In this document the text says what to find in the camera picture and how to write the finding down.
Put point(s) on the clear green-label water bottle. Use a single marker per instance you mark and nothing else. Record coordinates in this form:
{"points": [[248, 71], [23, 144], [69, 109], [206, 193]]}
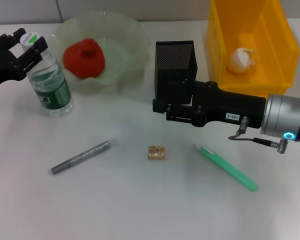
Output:
{"points": [[52, 95]]}

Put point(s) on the pale green glass fruit plate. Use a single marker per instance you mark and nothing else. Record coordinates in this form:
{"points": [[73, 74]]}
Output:
{"points": [[125, 50]]}

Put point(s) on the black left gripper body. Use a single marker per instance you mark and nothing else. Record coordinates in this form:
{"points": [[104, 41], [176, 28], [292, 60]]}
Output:
{"points": [[2, 67]]}

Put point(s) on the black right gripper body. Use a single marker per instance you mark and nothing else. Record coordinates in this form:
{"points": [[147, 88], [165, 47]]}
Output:
{"points": [[230, 107]]}

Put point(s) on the mint green pen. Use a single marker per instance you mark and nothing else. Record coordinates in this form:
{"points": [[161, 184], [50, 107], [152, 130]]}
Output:
{"points": [[227, 167]]}

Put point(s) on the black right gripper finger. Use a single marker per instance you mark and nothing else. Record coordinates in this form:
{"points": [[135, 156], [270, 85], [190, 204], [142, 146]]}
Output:
{"points": [[160, 105], [182, 88]]}

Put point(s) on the silver glitter marker pen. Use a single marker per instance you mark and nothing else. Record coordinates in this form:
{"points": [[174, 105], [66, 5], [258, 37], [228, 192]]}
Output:
{"points": [[85, 156]]}

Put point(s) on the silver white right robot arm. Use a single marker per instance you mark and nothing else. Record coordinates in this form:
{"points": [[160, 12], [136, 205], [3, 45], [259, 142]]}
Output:
{"points": [[285, 115]]}

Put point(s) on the red-orange knitted toy orange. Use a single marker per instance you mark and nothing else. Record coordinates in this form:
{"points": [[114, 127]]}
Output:
{"points": [[85, 60]]}

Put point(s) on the yellow plastic bin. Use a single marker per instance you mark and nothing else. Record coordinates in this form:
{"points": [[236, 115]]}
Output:
{"points": [[220, 50]]}

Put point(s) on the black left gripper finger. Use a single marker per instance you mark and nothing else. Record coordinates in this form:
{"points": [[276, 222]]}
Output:
{"points": [[41, 43], [18, 33]]}

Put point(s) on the black mesh pen holder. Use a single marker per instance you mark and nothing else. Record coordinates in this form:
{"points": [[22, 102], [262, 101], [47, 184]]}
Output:
{"points": [[176, 57]]}

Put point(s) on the white paper ball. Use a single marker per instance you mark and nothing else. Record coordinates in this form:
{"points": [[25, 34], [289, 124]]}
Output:
{"points": [[240, 61]]}

